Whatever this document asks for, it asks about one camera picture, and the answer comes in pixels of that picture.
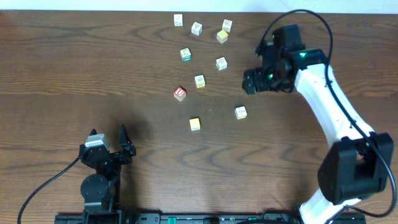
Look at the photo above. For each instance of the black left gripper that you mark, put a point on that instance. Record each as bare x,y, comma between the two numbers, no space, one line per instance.
113,155

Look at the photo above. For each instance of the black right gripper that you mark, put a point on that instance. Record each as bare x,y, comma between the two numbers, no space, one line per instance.
260,84

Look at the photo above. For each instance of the white block yellow edge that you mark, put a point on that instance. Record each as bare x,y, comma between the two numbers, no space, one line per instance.
240,112

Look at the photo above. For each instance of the white block blue letter T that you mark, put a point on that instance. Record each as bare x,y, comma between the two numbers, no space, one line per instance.
221,63

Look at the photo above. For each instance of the white block yellow side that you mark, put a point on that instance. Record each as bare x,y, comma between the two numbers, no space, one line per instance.
200,81

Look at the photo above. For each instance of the red letter U block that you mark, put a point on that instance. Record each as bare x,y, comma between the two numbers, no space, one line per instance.
180,94

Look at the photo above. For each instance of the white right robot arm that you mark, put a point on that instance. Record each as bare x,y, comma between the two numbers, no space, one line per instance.
357,164

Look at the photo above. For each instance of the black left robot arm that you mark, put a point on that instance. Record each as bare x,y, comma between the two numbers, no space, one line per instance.
101,191

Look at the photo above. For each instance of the yellow topped block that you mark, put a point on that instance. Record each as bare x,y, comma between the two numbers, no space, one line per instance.
222,36

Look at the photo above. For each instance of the white patterned block top right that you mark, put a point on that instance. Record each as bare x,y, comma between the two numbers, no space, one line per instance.
227,25

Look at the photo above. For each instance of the plain yellow block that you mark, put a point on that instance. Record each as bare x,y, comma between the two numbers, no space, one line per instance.
195,124

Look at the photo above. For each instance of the white block tilted top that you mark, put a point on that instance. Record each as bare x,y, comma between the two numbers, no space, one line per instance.
196,28

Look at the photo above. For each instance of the white block teal side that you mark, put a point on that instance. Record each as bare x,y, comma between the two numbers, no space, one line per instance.
186,54

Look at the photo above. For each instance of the white block top left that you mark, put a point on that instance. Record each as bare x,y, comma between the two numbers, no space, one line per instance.
178,20

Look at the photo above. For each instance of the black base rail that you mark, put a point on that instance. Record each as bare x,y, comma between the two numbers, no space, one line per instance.
149,218

